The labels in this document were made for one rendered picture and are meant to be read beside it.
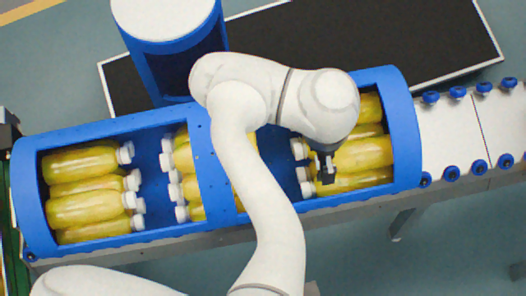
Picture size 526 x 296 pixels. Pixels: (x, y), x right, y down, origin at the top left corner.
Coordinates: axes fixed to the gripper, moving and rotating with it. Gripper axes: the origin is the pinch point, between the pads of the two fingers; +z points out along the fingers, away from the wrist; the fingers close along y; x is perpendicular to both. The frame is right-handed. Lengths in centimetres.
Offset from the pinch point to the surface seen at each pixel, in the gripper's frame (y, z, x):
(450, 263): -18, 114, -52
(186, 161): 4.0, -3.8, 27.6
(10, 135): 25, 15, 73
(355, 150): 0.6, -0.2, -7.8
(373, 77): 14.0, -5.9, -14.4
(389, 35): 70, 100, -47
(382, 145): 0.4, -0.2, -13.8
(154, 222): -3.0, 16.2, 39.1
